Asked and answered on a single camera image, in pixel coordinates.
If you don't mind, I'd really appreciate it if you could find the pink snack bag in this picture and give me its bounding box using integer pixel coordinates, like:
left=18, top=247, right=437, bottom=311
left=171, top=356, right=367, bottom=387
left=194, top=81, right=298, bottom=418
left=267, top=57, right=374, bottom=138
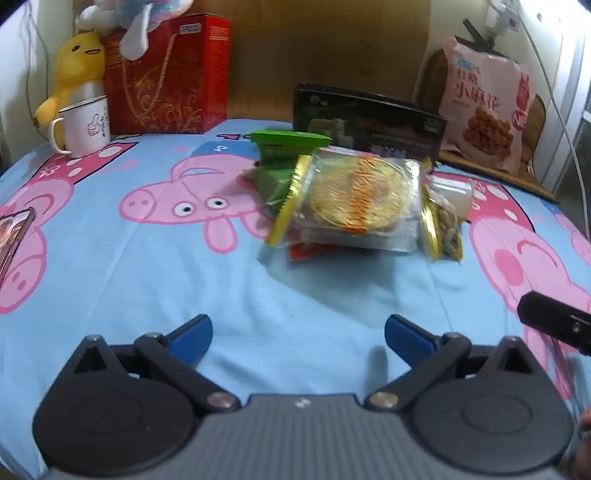
left=438, top=36, right=536, bottom=175

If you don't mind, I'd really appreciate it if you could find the red snack packet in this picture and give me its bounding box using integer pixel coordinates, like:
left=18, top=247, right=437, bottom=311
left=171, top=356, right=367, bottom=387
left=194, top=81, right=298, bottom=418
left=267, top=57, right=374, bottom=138
left=286, top=240, right=342, bottom=262

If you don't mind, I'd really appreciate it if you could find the red gift box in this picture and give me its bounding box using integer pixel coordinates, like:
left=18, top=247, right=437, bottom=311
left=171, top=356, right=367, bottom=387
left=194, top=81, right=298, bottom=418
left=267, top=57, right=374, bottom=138
left=102, top=14, right=232, bottom=136

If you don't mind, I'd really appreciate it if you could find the black cardboard box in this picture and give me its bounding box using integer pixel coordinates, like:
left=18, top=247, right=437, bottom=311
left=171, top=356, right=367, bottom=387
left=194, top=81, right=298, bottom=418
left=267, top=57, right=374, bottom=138
left=293, top=82, right=448, bottom=162

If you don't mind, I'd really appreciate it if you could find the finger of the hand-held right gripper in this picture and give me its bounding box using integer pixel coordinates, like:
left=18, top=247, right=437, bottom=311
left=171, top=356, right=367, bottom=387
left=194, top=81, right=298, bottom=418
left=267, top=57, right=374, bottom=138
left=517, top=291, right=591, bottom=356

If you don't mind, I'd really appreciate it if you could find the yellow plush duck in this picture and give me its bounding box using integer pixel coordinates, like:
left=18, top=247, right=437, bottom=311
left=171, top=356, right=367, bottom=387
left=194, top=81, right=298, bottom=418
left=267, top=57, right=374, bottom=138
left=36, top=31, right=107, bottom=127

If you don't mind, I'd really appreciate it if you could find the black strap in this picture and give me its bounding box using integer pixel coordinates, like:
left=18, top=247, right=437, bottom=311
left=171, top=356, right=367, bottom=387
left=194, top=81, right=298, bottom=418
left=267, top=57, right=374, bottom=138
left=462, top=18, right=497, bottom=54

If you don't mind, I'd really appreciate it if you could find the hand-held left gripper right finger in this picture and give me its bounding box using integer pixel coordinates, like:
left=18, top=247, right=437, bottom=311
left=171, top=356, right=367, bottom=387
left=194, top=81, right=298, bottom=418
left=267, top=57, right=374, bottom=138
left=365, top=314, right=548, bottom=412

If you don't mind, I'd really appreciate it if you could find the smartphone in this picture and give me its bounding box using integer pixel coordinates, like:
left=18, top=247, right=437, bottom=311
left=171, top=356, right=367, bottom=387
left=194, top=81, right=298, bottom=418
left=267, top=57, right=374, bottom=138
left=0, top=208, right=37, bottom=278

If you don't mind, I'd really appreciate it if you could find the white wall charger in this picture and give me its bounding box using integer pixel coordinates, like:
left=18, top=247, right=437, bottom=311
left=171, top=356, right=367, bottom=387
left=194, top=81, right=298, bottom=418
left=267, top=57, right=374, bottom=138
left=485, top=0, right=522, bottom=33

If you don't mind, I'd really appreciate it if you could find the clear gold-edged cookie packet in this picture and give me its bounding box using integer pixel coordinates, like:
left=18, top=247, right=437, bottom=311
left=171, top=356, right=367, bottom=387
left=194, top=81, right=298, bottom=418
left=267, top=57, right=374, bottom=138
left=266, top=147, right=439, bottom=261

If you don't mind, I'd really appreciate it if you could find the white enamel mug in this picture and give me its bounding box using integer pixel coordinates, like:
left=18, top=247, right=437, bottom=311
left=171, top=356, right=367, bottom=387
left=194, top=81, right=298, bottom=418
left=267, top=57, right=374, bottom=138
left=49, top=95, right=112, bottom=159

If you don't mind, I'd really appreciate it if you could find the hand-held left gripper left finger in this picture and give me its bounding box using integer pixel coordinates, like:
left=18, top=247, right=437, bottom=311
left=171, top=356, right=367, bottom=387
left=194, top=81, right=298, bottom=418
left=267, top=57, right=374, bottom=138
left=62, top=314, right=242, bottom=412

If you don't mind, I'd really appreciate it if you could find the bright green snack packet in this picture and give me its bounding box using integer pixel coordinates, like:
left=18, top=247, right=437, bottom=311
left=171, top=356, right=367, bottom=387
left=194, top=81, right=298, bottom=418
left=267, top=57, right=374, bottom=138
left=250, top=130, right=333, bottom=167

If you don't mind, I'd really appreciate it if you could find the pastel plush toy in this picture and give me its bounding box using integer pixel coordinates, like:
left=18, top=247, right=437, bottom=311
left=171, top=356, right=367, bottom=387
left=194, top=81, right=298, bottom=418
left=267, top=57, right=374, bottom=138
left=76, top=0, right=195, bottom=61

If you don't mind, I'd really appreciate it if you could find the clear peanut packet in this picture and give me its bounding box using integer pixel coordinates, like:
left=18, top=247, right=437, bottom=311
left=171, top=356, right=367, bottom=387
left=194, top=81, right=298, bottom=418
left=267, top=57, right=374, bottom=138
left=422, top=185, right=464, bottom=263

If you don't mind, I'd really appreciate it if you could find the cartoon pig printed blanket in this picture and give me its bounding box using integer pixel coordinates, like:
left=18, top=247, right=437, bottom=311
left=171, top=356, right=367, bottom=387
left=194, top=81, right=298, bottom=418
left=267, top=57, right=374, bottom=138
left=0, top=119, right=591, bottom=480

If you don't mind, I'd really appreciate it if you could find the wooden headboard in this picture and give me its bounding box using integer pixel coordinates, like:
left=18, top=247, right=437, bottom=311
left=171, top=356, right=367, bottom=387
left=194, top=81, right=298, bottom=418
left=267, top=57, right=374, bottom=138
left=228, top=0, right=431, bottom=132

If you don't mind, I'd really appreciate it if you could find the white cable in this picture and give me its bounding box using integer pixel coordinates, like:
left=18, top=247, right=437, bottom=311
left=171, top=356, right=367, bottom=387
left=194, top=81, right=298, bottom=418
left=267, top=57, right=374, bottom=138
left=522, top=0, right=591, bottom=245

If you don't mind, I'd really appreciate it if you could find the dark green snack packet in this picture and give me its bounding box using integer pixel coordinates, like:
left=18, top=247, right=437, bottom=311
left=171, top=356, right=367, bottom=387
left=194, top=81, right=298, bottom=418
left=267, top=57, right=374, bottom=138
left=240, top=164, right=301, bottom=213

